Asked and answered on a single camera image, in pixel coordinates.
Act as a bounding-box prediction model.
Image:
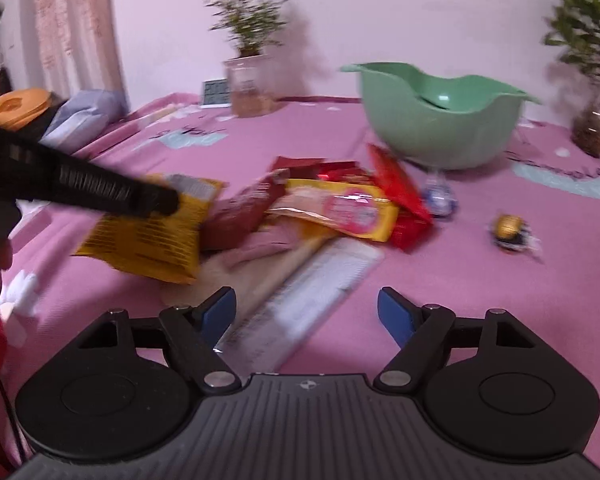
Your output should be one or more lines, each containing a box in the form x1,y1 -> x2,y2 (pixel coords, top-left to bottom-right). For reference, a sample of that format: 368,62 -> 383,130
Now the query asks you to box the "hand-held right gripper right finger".
375,286 -> 556,394

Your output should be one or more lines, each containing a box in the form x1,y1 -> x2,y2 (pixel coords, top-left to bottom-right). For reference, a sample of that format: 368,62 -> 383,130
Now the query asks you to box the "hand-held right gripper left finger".
62,286 -> 241,394

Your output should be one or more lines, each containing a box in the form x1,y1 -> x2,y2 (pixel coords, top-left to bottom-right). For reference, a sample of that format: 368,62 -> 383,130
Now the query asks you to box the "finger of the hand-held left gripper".
45,147 -> 181,219

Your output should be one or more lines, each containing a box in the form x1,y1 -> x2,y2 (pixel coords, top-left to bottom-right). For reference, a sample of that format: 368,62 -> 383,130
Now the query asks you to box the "yellow snack packet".
72,173 -> 227,285

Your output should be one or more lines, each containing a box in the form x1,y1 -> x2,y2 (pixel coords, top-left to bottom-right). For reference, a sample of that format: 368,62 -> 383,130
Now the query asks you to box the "white grey sachet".
214,237 -> 385,374

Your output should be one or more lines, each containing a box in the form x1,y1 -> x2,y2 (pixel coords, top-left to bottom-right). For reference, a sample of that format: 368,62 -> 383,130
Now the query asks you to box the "dark red teapot-print sachet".
200,170 -> 289,251

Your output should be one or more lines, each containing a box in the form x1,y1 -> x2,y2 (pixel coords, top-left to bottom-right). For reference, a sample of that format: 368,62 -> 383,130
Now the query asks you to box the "gold foil chocolate ball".
489,213 -> 542,262

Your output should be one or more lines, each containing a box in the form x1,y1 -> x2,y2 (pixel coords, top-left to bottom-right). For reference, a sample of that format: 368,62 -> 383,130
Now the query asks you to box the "green plastic bowl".
339,62 -> 542,171

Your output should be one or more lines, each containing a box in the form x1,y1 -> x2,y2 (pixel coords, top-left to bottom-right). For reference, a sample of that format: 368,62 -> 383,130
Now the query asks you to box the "orange plastic object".
0,87 -> 54,141

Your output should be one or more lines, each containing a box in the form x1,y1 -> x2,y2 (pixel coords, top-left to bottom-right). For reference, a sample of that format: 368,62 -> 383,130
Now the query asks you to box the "blue grey cloth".
42,89 -> 129,154

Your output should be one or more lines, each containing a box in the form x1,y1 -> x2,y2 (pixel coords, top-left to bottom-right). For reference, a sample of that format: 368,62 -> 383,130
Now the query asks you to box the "pink snack packet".
224,224 -> 307,272

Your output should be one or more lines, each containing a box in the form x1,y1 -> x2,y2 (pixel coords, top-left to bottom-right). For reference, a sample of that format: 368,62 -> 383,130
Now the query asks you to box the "pink printed tablecloth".
0,92 -> 600,461

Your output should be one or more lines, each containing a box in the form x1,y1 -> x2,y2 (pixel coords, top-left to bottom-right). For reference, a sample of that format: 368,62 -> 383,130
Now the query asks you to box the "plain red snack packet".
367,143 -> 434,252

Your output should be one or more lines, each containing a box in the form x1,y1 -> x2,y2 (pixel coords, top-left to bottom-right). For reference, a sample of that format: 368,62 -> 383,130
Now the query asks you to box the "yellow pink long packet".
267,178 -> 399,244

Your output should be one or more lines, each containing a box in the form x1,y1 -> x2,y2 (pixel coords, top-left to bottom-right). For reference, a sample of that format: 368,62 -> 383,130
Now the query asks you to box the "blue silver foil candy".
422,170 -> 459,219

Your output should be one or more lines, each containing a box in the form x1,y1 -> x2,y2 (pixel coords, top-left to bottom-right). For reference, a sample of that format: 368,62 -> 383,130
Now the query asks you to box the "white digital clock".
201,78 -> 231,110

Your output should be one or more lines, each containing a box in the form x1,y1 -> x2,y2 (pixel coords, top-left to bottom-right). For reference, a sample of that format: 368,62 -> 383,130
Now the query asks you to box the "pink patterned curtain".
32,0 -> 129,107

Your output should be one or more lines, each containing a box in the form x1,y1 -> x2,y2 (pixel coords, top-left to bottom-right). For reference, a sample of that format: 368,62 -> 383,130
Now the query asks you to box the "left potted plant glass jar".
204,0 -> 289,119

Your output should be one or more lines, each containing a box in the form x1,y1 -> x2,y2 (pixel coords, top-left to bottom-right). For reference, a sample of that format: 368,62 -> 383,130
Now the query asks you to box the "leafy plant in glass vase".
539,0 -> 600,159

